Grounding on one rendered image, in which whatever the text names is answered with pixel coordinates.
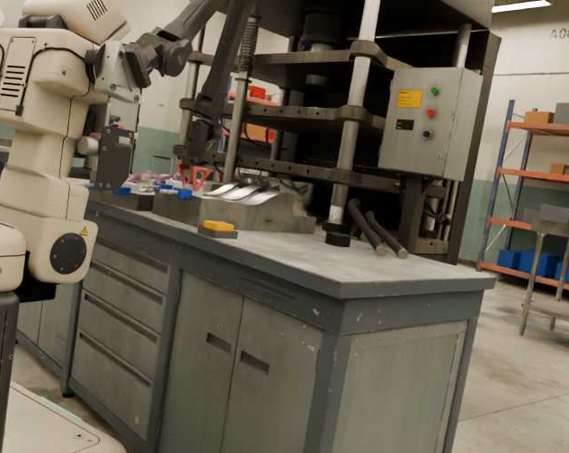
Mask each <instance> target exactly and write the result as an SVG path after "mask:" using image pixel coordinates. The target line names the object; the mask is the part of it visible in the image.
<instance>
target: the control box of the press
mask: <svg viewBox="0 0 569 453"><path fill-rule="evenodd" d="M482 82H483V77H482V76H481V75H479V74H477V73H475V72H472V71H470V70H468V69H466V68H464V67H431V68H397V69H395V73H394V79H393V80H391V84H390V88H389V92H391V94H390V99H389V104H388V110H387V119H386V125H385V129H384V135H383V140H382V145H381V146H379V150H378V156H379V160H378V168H379V169H383V170H388V171H392V172H393V173H396V175H400V174H401V176H400V177H401V182H400V185H399V192H398V198H399V203H400V206H401V209H402V214H401V219H400V224H399V229H398V234H397V239H396V241H397V242H398V243H399V244H400V245H402V246H403V248H404V249H405V250H406V251H407V252H408V253H409V254H412V255H414V253H415V248H416V244H417V238H418V234H419V228H420V224H421V219H422V210H423V204H424V200H425V195H426V190H427V189H428V188H429V187H430V186H431V184H432V183H433V182H434V181H435V180H437V182H440V181H445V179H447V180H453V181H460V182H463V181H464V176H465V170H466V166H467V158H468V152H469V148H470V143H471V138H472V134H473V128H474V124H475V119H476V111H477V105H478V101H479V96H480V92H481V86H482ZM405 184H406V190H405V199H404V198H403V193H404V186H405Z"/></svg>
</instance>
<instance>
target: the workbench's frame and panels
mask: <svg viewBox="0 0 569 453"><path fill-rule="evenodd" d="M83 219H84V220H88V221H91V222H94V223H95V224H96V225H97V226H98V232H97V236H96V239H95V243H94V247H93V253H92V257H91V261H90V265H89V269H88V272H87V273H86V275H85V276H84V277H83V278H82V279H81V280H80V281H78V282H77V283H74V284H64V283H61V284H58V285H56V286H57V288H56V296H55V298H54V299H51V300H43V301H36V302H25V303H20V305H19V314H18V321H17V329H16V336H15V344H17V343H18V341H19V342H21V343H22V344H23V345H24V346H25V347H26V348H27V349H28V350H29V351H30V352H31V353H33V354H34V355H35V356H36V357H37V358H38V359H39V360H40V361H41V362H42V363H43V364H45V365H46V366H47V367H48V368H49V369H50V370H51V371H52V372H53V373H54V374H56V375H57V376H58V377H59V378H60V379H61V388H60V390H61V391H62V392H63V393H62V396H63V397H65V398H71V397H74V396H75V393H76V394H77V395H79V396H80V397H81V398H82V399H83V400H84V401H85V402H86V403H87V404H88V405H90V406H91V407H92V408H93V409H94V410H95V411H96V412H97V413H98V414H99V415H101V417H102V418H103V419H104V420H105V421H106V422H107V423H109V424H110V426H112V427H113V428H114V429H115V430H116V431H117V432H118V433H119V434H120V435H121V436H122V437H124V438H125V439H126V440H127V441H128V442H129V443H130V444H131V445H132V446H133V447H135V448H136V449H137V450H138V451H139V452H140V453H451V452H452V448H453V443H454V439H455V434H456V429H457V425H458V417H459V412H460V407H461V403H462V398H463V394H464V389H465V384H466V380H467V372H468V367H469V362H470V358H471V353H472V349H473V344H474V339H475V335H476V327H477V322H478V317H479V315H480V310H481V305H482V301H483V296H484V292H485V289H494V286H495V282H496V278H491V279H466V280H416V281H390V282H365V283H339V282H336V281H333V280H329V279H326V278H323V277H320V276H317V275H315V274H312V273H309V272H306V271H302V270H299V269H296V268H293V267H290V266H288V265H285V264H282V263H279V262H275V261H272V260H269V259H267V258H264V257H261V256H259V255H256V254H253V253H248V252H246V251H243V250H240V249H237V248H235V247H232V246H229V245H226V244H221V243H219V242H216V241H213V240H210V239H208V238H205V237H202V236H199V235H195V234H193V233H190V232H187V231H184V230H181V229H179V228H176V227H173V226H168V225H166V224H163V223H160V222H157V221H154V220H152V219H149V218H144V217H141V216H139V215H136V214H133V213H130V212H128V211H125V210H123V209H118V208H115V207H113V206H110V205H107V204H104V203H101V202H99V201H94V200H88V201H87V204H86V208H85V212H84V218H83ZM17 340H18V341H17Z"/></svg>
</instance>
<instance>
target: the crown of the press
mask: <svg viewBox="0 0 569 453"><path fill-rule="evenodd" d="M230 2H231V0H226V1H225V2H224V3H223V4H222V5H221V6H220V7H219V8H218V12H220V13H223V14H226V15H227V13H228V9H229V6H230ZM364 4H365V0H265V1H264V2H260V1H258V0H257V1H256V3H255V4H254V6H257V7H259V8H260V12H259V16H260V17H262V20H261V21H259V22H258V25H257V26H258V27H260V28H262V29H265V30H267V31H271V32H274V33H276V34H279V35H280V36H283V37H286V38H288V39H289V37H290V36H294V37H298V42H300V43H301V44H302V45H303V46H305V47H308V48H311V51H327V50H346V49H348V43H347V39H355V38H358V37H359V35H360V26H361V20H362V15H363V9H364ZM493 5H494V0H380V6H379V11H378V21H377V26H376V31H375V37H374V38H376V37H383V36H396V35H410V34H424V33H438V32H452V31H458V26H459V24H460V23H469V24H471V25H472V28H471V31H479V30H489V28H490V23H491V18H492V13H493ZM330 80H331V79H330V78H328V77H325V76H321V75H307V81H306V85H308V86H311V87H315V88H322V89H327V88H329V85H330Z"/></svg>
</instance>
